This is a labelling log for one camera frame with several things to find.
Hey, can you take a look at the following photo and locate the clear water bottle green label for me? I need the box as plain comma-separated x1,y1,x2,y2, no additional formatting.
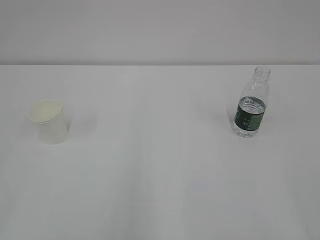
232,66,271,138

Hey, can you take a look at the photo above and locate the white paper cup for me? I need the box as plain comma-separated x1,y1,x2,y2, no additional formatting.
28,99,68,145

